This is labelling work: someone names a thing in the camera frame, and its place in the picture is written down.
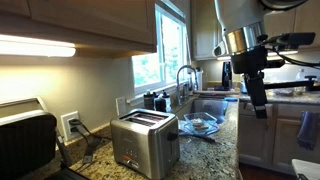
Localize long under-cabinet light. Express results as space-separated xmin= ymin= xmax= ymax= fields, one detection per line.
xmin=0 ymin=33 xmax=77 ymax=58

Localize beige lower cabinets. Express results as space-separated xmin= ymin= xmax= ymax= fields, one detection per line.
xmin=237 ymin=101 xmax=320 ymax=176

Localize thin under-cabinet light strip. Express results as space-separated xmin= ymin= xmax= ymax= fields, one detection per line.
xmin=216 ymin=49 xmax=300 ymax=62

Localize black panini grill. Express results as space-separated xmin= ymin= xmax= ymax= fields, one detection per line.
xmin=0 ymin=96 xmax=92 ymax=180

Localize white framed kitchen window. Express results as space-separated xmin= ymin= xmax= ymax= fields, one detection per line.
xmin=131 ymin=2 xmax=190 ymax=96

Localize black bar-shaped exterior camera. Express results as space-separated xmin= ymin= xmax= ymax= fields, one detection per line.
xmin=266 ymin=59 xmax=286 ymax=70

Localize clear glass food container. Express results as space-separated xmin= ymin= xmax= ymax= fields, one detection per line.
xmin=179 ymin=111 xmax=221 ymax=136

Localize stainless steel sink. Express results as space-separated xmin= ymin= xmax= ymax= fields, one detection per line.
xmin=190 ymin=97 xmax=232 ymax=125

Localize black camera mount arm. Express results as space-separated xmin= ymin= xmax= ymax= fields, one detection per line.
xmin=263 ymin=75 xmax=319 ymax=92

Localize white wall switch plate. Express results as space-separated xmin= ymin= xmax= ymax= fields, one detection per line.
xmin=115 ymin=96 xmax=128 ymax=117

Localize beige upper cabinet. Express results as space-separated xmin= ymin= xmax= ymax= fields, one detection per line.
xmin=0 ymin=0 xmax=158 ymax=60

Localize beige corner upper cabinets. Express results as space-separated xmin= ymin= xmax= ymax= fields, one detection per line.
xmin=190 ymin=0 xmax=320 ymax=62

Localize black soap dispenser bottle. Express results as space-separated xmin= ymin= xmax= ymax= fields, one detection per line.
xmin=154 ymin=93 xmax=168 ymax=113
xmin=143 ymin=89 xmax=156 ymax=111
xmin=162 ymin=90 xmax=172 ymax=113

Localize stainless steel two-slot toaster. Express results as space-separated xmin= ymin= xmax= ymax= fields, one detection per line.
xmin=110 ymin=108 xmax=181 ymax=180

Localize blue hanging towel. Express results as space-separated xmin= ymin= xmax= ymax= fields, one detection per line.
xmin=296 ymin=110 xmax=320 ymax=151

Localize white flat surface corner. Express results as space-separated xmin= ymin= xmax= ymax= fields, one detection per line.
xmin=291 ymin=158 xmax=320 ymax=180

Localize black power cord with plug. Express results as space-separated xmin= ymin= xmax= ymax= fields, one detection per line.
xmin=67 ymin=118 xmax=114 ymax=165

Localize black utensil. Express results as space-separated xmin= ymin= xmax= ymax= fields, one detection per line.
xmin=179 ymin=131 xmax=218 ymax=145

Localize black toaster lever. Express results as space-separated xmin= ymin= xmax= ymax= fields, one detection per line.
xmin=166 ymin=131 xmax=179 ymax=142

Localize chrome arched faucet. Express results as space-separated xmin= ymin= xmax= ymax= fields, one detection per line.
xmin=175 ymin=64 xmax=200 ymax=106

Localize white paper towel roll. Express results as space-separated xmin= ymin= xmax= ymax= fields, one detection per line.
xmin=195 ymin=67 xmax=205 ymax=92

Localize clear plastic bottle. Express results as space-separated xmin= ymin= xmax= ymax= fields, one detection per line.
xmin=295 ymin=68 xmax=307 ymax=94

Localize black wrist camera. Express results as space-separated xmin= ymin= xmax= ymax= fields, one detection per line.
xmin=265 ymin=31 xmax=316 ymax=48

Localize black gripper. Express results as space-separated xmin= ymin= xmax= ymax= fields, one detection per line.
xmin=230 ymin=45 xmax=269 ymax=120

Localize tall black countertop appliance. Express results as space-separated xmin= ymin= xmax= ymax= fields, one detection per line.
xmin=221 ymin=61 xmax=234 ymax=91

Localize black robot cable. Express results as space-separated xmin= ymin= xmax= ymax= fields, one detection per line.
xmin=271 ymin=49 xmax=320 ymax=70

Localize white wall outlet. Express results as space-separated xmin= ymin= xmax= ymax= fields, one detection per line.
xmin=60 ymin=110 xmax=81 ymax=142

